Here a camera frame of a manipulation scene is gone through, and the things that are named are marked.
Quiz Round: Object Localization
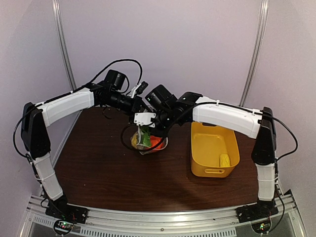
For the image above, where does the yellow toy pepper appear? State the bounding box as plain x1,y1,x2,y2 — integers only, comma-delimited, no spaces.
131,132,139,148

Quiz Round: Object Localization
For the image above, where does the aluminium front rail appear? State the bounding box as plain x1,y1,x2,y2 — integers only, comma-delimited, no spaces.
24,190,307,237

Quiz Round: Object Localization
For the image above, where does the green leafy toy vegetable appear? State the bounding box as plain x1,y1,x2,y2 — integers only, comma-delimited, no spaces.
140,126,151,148

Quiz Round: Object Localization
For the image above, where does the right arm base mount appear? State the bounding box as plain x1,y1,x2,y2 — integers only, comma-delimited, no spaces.
235,200,278,223

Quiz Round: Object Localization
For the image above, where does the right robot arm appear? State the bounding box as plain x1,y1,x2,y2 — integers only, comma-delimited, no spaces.
145,85,277,218

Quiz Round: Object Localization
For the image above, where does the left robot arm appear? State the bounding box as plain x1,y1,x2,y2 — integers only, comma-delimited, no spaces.
21,70,148,219

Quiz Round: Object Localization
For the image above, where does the yellow plastic basket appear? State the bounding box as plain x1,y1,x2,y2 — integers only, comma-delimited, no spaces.
191,122,240,178

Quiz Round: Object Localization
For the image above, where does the aluminium corner post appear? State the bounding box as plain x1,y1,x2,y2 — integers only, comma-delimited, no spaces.
239,0,269,107
52,0,77,90

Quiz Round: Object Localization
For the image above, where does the yellow toy corn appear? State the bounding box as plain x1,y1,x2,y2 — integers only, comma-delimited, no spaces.
219,154,231,167

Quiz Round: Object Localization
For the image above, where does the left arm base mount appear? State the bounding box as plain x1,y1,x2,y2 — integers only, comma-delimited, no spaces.
45,205,88,224

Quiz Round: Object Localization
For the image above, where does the right aluminium corner post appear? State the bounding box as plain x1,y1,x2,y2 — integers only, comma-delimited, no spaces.
239,0,269,107

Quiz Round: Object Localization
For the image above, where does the red toy pepper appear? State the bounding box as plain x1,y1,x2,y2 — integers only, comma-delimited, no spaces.
150,135,167,150

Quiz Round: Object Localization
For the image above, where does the right black camera cable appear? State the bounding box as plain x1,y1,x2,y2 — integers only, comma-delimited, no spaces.
120,116,193,153

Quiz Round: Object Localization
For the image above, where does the left black camera cable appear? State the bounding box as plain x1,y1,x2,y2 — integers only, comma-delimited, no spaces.
37,58,144,107

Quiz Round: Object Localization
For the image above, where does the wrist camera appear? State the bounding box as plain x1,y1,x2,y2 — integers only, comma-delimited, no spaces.
126,81,149,98
133,112,156,128

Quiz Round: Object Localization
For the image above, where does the left aluminium corner post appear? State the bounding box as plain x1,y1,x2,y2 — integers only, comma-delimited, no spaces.
52,0,77,90

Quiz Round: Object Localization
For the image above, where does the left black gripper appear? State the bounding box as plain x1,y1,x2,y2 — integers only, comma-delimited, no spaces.
104,90,151,116

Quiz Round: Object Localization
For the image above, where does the clear dotted zip bag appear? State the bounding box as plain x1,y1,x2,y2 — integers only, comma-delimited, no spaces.
130,126,168,155

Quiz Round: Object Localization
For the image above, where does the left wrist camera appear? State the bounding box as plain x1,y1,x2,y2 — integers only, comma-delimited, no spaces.
126,81,149,98

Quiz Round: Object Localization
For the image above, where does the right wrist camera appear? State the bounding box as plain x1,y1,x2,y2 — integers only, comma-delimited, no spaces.
133,112,156,128

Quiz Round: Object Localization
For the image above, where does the black camera cable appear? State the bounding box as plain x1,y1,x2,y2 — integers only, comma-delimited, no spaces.
37,58,144,107
120,116,193,153

